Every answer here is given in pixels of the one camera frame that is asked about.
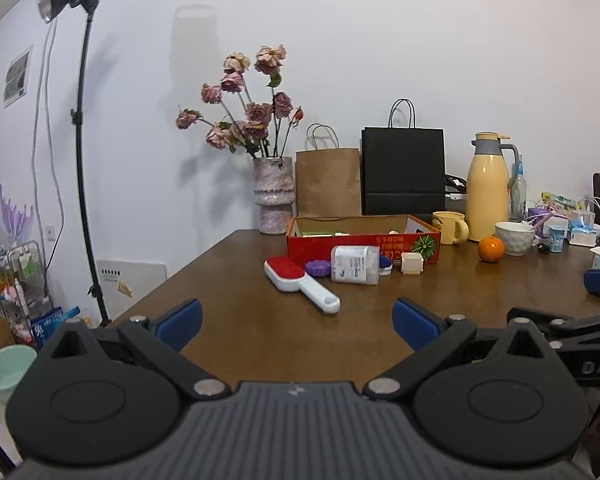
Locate brown paper bag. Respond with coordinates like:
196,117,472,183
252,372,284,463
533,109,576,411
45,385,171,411
295,123,363,218

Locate metal wire rack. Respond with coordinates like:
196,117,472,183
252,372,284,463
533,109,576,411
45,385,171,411
0,240,53,321

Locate blue tissue package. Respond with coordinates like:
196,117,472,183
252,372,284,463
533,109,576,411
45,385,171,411
30,305,81,351

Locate clear glass bottle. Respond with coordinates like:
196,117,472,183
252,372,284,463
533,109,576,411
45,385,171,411
510,155,527,223

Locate yellow thermos jug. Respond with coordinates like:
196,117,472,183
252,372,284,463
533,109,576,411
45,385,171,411
466,132,520,242

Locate green plastic bucket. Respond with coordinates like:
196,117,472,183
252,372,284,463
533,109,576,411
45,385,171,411
0,346,38,403

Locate red white lint brush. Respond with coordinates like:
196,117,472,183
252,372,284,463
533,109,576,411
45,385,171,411
263,256,341,315

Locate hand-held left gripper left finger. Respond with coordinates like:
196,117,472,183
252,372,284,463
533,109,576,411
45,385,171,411
50,298,230,402

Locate yellow mug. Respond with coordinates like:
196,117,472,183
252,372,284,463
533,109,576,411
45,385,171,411
432,211,470,246

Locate dried pink roses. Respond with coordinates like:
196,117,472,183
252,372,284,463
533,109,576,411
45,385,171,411
176,44,305,158

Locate red cardboard box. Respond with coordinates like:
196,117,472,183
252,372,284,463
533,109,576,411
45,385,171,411
286,214,442,266

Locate grey wall panel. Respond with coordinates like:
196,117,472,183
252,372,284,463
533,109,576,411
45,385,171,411
4,46,33,108

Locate white flat board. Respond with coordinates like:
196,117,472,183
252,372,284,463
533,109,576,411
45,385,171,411
95,259,167,311

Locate pink white textured vase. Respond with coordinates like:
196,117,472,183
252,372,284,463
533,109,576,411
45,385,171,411
252,156,297,235

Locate white black appliance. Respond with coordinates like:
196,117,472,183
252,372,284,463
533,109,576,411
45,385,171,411
444,174,468,211

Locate white bowl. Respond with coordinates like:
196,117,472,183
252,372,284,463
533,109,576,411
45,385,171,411
495,221,537,256

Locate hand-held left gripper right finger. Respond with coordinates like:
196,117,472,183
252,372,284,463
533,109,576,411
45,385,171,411
363,297,551,402

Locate black paper bag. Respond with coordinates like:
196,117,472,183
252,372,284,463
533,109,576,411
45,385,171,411
361,98,447,217

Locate purple wall sticker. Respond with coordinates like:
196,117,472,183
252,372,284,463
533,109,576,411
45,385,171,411
0,184,35,248

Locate white blue tissue pack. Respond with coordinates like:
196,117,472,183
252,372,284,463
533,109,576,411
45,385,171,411
569,222,600,247

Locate black light stand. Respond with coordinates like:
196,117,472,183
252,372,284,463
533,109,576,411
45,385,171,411
70,7,112,328

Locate colourful packet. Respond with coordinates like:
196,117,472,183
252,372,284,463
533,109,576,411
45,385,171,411
540,191,583,211

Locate hanging light cable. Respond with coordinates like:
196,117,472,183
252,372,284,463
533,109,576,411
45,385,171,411
32,20,66,261

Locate purple cloth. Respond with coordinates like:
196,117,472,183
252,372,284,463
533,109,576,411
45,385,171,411
527,205,556,231

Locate orange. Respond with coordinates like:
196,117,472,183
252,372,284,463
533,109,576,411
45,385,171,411
477,236,506,263

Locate clear plastic container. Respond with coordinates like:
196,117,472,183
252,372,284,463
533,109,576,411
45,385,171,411
330,245,381,286

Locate white plug adapter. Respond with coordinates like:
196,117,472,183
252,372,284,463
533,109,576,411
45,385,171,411
400,251,426,275

